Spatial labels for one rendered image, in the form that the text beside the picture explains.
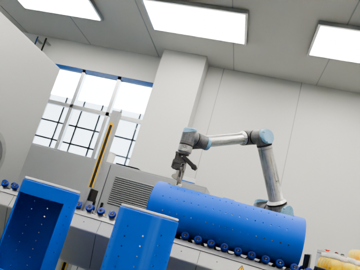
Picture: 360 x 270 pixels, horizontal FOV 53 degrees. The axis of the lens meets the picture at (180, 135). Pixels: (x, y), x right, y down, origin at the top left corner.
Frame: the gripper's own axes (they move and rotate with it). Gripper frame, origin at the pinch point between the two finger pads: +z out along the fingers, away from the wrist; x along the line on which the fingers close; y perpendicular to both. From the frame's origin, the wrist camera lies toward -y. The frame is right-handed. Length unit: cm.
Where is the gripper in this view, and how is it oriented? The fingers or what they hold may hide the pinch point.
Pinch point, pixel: (179, 184)
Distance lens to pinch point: 227.8
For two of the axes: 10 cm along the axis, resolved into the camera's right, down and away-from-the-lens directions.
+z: -2.6, 9.4, -2.1
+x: -1.7, -2.5, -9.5
